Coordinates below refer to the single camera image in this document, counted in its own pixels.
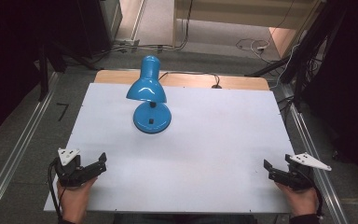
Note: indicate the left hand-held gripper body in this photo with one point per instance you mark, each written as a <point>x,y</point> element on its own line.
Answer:
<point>69,169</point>

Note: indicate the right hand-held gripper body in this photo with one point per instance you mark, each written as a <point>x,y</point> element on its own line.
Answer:
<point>303,168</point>

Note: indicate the blue desk lamp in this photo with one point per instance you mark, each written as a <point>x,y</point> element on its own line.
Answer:
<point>147,87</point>

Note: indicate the person's left hand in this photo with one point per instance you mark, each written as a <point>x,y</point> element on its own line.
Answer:
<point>74,199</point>

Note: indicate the person's right hand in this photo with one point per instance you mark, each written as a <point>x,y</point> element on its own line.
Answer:
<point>301,200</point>

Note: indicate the person's dark sleeve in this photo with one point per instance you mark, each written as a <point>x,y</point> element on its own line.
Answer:
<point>304,219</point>

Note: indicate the white table board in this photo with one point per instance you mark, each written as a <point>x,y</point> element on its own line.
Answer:
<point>214,149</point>

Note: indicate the dark curtain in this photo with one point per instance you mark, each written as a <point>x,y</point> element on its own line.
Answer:
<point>351,93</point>
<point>9,62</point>

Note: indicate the black tripod stand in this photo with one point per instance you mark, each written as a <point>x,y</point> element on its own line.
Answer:
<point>307,49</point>

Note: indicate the dark cabinet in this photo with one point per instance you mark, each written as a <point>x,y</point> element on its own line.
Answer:
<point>99,25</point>

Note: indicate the light wooden furniture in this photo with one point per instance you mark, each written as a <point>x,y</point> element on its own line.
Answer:
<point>245,15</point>

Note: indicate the aluminium floor rail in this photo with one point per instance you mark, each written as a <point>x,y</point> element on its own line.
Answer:
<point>15,155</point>
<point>317,174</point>

